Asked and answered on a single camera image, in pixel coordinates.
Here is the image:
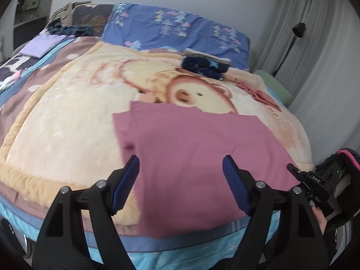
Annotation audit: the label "navy star-print folded clothes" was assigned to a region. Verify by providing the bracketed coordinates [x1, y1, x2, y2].
[180, 56, 230, 81]

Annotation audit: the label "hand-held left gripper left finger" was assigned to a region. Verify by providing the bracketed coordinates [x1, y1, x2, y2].
[31, 155, 140, 270]

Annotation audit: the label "white pleated curtain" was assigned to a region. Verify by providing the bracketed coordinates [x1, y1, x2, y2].
[257, 0, 360, 172]

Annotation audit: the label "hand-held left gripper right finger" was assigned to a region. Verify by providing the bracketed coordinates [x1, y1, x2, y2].
[222, 155, 330, 270]

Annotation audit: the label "black floor lamp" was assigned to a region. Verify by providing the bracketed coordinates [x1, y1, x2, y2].
[273, 22, 306, 76]

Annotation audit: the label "folded pink garment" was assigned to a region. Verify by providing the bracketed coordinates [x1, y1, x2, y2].
[236, 80, 282, 112]

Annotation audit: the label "person's right hand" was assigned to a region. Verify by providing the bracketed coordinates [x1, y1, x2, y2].
[309, 200, 329, 235]

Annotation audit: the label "dark patterned pillow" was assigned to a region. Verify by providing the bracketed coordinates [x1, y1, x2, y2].
[72, 3, 116, 37]

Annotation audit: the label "beige garment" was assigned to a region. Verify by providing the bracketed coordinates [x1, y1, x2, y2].
[52, 2, 75, 29]

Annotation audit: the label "blue patterned pillow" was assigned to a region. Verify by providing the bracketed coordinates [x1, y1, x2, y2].
[102, 3, 251, 72]

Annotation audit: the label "lavender folded cloth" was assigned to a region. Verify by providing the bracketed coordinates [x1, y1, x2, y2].
[20, 33, 66, 58]

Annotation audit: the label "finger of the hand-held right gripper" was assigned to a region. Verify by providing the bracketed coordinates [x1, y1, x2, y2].
[287, 164, 314, 187]

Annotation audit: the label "dark teal crumpled cloth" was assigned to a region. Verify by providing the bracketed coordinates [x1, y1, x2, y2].
[48, 24, 93, 38]

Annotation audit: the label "person's dark striped clothing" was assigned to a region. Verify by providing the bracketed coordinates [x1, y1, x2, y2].
[323, 214, 360, 263]

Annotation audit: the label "dark patterned bed sheet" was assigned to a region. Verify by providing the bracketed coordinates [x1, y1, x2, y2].
[0, 55, 34, 93]

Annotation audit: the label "green pillow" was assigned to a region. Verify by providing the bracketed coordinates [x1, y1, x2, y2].
[249, 49, 293, 107]

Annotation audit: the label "cream plush printed blanket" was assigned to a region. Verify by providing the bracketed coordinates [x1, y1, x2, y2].
[0, 41, 315, 231]

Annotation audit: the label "light blue bed sheet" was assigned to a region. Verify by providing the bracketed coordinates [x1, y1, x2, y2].
[0, 194, 282, 270]

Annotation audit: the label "pink long-sleeve shirt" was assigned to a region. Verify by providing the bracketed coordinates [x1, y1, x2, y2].
[112, 101, 303, 238]

